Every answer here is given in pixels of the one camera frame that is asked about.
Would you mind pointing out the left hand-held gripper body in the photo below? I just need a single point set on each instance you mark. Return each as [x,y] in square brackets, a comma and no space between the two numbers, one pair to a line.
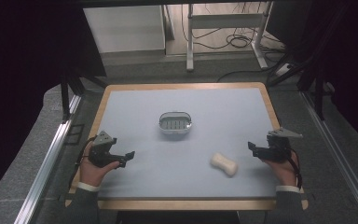
[101,152]

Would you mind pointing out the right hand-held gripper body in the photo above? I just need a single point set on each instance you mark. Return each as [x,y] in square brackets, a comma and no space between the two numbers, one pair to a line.
[278,146]

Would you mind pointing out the white soap bar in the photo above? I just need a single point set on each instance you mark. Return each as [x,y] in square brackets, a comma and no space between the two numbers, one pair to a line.
[223,164]

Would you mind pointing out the metal soap dish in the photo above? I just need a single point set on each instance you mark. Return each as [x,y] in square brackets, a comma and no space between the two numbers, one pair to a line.
[175,123]

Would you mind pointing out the person's left hand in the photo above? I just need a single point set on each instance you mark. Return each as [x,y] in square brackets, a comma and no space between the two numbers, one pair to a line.
[93,174]

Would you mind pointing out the person's right hand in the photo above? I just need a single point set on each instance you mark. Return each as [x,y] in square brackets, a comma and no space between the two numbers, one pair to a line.
[284,172]

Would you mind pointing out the light blue table mat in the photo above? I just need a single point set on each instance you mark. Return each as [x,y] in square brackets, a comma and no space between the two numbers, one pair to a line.
[183,161]

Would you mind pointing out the black metal stand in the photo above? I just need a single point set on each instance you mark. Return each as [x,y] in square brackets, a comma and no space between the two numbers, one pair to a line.
[318,90]

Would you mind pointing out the black tripod stand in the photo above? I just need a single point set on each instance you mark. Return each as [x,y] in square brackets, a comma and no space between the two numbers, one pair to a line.
[71,84]

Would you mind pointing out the white power strip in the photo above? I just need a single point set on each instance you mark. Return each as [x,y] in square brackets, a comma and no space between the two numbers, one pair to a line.
[283,69]

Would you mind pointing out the black curtain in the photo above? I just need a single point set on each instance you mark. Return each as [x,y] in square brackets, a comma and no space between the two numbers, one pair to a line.
[345,56]
[28,56]

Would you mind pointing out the white cabinet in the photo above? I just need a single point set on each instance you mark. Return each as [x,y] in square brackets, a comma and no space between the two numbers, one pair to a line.
[124,28]

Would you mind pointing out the aluminium rail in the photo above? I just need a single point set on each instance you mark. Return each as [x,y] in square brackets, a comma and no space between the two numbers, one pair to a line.
[45,168]
[338,155]

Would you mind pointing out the white metal table frame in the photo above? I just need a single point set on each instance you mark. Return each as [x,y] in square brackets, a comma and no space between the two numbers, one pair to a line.
[227,21]

